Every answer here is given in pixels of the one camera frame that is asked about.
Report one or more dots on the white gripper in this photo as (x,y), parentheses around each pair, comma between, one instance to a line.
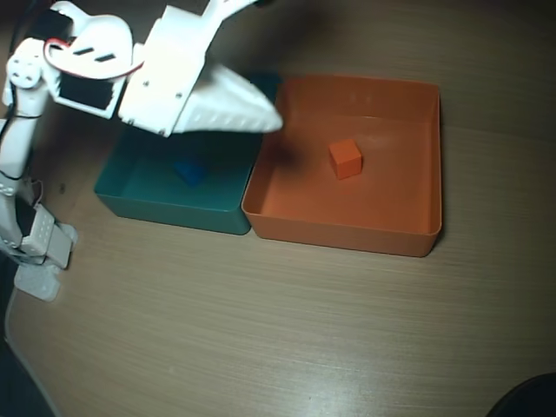
(174,91)

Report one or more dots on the blue cube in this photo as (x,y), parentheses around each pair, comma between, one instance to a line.
(191,174)

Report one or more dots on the orange cube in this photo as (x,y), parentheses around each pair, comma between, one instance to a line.
(345,160)

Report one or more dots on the white robot base clamp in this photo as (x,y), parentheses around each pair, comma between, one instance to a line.
(37,284)

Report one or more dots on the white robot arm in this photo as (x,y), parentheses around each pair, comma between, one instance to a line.
(21,143)

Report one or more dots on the teal plastic box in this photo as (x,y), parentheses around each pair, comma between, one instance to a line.
(174,204)

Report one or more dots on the orange plastic box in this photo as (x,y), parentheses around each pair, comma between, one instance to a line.
(347,208)

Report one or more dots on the black round object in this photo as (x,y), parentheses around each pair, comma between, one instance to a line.
(534,399)

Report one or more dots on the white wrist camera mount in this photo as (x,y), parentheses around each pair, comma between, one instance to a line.
(226,6)

